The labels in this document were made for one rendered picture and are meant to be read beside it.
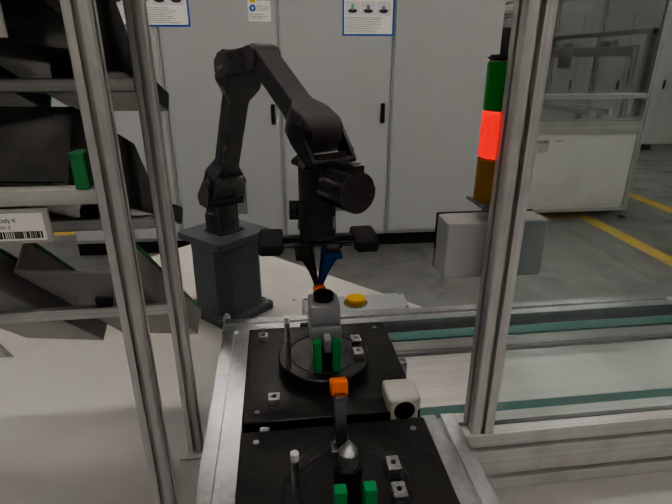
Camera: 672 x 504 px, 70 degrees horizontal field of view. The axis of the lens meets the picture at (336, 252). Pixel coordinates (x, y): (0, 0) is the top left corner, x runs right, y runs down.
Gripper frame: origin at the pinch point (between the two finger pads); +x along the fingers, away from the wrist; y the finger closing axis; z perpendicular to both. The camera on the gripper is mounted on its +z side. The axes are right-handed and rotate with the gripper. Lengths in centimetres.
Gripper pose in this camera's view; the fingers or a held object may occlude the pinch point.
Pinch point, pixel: (318, 270)
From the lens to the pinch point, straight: 78.4
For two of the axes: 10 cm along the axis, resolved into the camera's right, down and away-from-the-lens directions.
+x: 0.0, 9.3, 3.8
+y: -9.9, 0.4, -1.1
